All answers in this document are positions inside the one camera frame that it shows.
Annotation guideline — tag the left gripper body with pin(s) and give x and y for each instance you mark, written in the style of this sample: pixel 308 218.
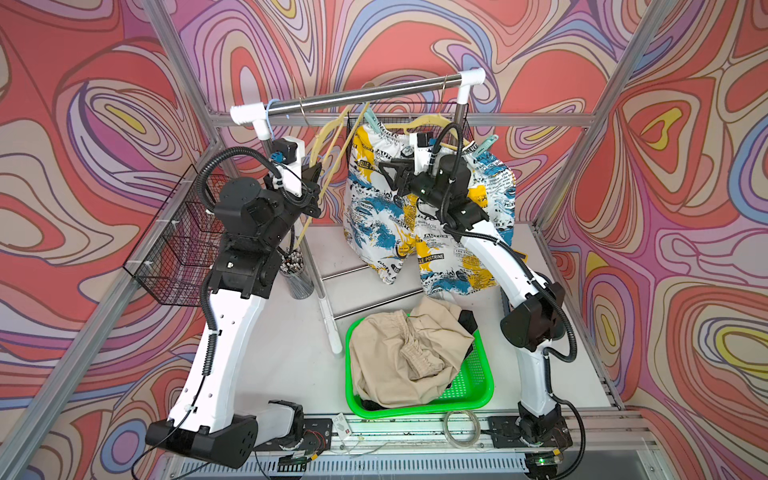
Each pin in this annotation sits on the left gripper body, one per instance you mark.
pixel 305 202

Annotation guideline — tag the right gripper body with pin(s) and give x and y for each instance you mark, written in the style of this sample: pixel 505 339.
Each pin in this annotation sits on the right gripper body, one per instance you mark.
pixel 413 184

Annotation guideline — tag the printed white blue yellow shorts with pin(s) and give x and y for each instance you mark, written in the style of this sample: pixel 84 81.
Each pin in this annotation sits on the printed white blue yellow shorts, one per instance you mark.
pixel 383 228

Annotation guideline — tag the yellow hanger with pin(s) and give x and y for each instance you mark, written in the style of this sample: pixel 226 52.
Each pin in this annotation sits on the yellow hanger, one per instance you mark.
pixel 322 152
pixel 436 120

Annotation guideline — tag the yellow hanger front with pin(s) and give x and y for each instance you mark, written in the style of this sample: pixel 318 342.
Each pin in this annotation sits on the yellow hanger front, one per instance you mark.
pixel 436 120

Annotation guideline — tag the green clothespin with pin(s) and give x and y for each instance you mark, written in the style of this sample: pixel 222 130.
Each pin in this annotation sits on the green clothespin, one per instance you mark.
pixel 485 145
pixel 373 122

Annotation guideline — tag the beige shorts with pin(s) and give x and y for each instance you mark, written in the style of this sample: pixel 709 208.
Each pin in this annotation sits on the beige shorts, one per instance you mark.
pixel 402 359

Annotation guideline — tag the black shorts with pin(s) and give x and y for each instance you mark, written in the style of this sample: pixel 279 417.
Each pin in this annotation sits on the black shorts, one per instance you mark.
pixel 468 322

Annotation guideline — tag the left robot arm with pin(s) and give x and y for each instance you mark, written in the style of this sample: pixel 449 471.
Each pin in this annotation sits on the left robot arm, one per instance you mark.
pixel 203 423

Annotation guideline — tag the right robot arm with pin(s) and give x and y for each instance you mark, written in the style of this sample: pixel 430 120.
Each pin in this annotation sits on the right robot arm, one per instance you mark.
pixel 536 324

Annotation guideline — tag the cup of pens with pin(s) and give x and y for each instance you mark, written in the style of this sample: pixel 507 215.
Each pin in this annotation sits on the cup of pens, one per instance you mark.
pixel 294 270

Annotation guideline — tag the clothes rack with steel bar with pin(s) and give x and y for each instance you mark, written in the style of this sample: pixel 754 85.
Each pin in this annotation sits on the clothes rack with steel bar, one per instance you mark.
pixel 360 93

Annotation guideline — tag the green plastic basket tray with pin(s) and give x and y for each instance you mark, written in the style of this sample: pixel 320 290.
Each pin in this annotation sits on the green plastic basket tray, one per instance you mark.
pixel 471 389

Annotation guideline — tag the clear tape roll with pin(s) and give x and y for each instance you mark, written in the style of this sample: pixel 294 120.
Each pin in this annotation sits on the clear tape roll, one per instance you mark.
pixel 461 429

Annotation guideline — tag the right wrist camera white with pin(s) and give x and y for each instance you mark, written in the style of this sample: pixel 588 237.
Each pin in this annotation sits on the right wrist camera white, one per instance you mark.
pixel 421 144

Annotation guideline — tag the black wire basket back wall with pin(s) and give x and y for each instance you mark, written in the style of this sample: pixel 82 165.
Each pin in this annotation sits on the black wire basket back wall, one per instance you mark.
pixel 393 115

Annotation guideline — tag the black wire basket wall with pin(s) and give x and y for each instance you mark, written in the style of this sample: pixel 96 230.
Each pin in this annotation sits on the black wire basket wall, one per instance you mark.
pixel 175 254
pixel 393 115

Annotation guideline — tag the black wire basket left wall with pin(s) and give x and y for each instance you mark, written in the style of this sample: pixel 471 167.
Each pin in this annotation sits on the black wire basket left wall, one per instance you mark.
pixel 175 254

